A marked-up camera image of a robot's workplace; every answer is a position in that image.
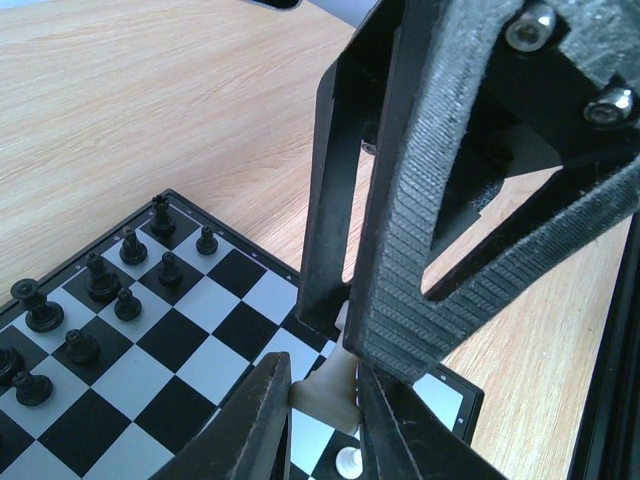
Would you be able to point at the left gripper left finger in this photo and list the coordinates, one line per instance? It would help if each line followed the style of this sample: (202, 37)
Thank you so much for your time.
(251, 436)

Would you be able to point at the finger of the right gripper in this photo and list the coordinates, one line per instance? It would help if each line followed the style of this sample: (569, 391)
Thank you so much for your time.
(348, 107)
(394, 326)

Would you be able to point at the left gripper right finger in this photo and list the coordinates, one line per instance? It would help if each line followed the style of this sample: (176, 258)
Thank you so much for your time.
(401, 438)

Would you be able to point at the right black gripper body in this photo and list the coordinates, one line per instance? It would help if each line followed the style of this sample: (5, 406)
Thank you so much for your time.
(563, 70)

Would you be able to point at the white chess piece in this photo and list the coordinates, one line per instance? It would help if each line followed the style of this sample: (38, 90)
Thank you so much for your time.
(329, 393)

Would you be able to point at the black magnetic chess board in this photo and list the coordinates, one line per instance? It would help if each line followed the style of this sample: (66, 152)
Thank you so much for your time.
(92, 440)

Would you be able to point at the black chess piece row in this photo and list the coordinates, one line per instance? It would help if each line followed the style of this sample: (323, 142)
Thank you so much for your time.
(130, 319)

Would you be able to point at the white pawn near edge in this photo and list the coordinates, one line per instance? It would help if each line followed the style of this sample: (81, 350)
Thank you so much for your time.
(348, 463)

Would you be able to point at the black aluminium frame rail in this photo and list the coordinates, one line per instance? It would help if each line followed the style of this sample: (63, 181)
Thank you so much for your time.
(607, 445)

